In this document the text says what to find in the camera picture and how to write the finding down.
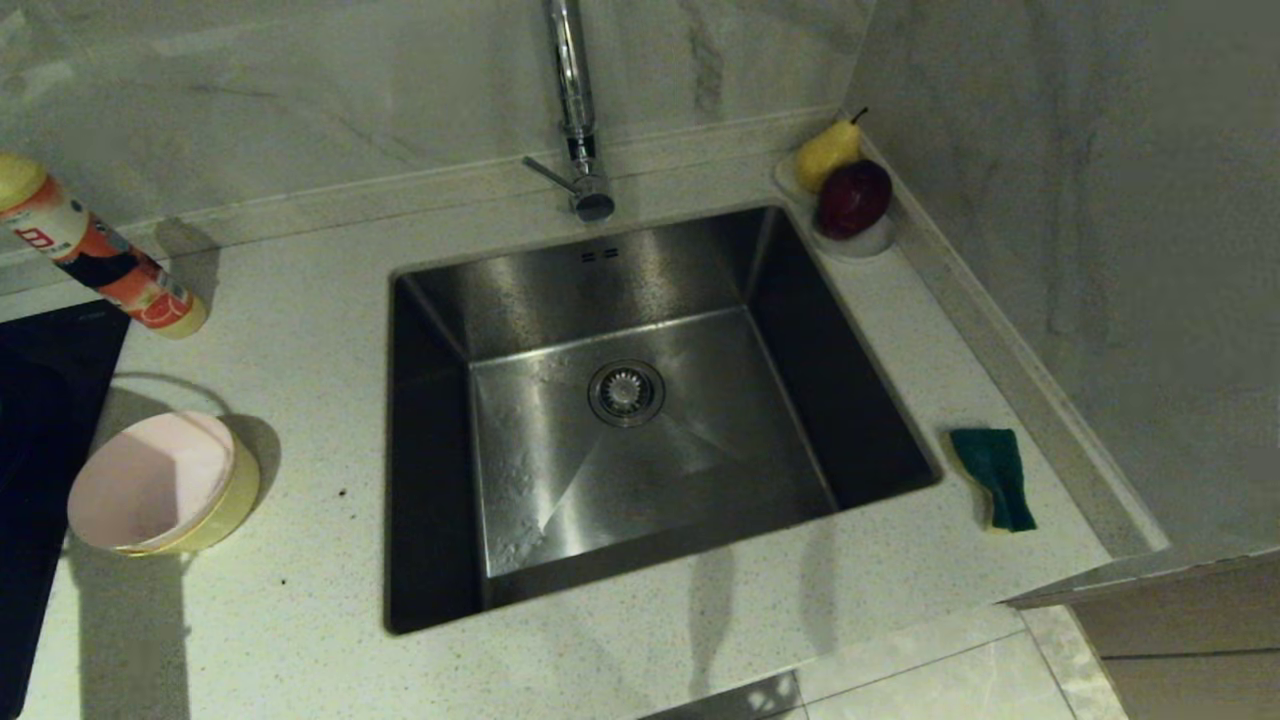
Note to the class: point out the dark red apple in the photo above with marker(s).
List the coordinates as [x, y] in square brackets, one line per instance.
[855, 198]

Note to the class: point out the small white dish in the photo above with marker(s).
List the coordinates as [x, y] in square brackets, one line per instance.
[865, 246]

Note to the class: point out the yellow green sponge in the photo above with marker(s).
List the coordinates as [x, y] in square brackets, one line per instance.
[995, 465]

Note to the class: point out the pink plastic bowl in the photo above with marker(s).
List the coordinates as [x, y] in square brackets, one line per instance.
[150, 480]

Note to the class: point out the yellow pear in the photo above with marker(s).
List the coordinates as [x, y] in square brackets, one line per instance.
[828, 155]

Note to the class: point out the round metal drain strainer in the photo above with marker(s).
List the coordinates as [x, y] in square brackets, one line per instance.
[627, 393]

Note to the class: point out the black induction cooktop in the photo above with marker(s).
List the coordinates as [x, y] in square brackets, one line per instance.
[40, 400]

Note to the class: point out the chrome faucet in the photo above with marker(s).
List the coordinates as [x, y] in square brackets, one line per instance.
[575, 90]

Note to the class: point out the orange dish soap bottle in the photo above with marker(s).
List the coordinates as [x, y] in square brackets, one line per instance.
[100, 265]

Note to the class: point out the yellow plastic bowl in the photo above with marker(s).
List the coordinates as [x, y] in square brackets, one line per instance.
[235, 500]

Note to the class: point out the stainless steel sink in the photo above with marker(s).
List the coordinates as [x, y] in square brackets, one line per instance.
[560, 470]

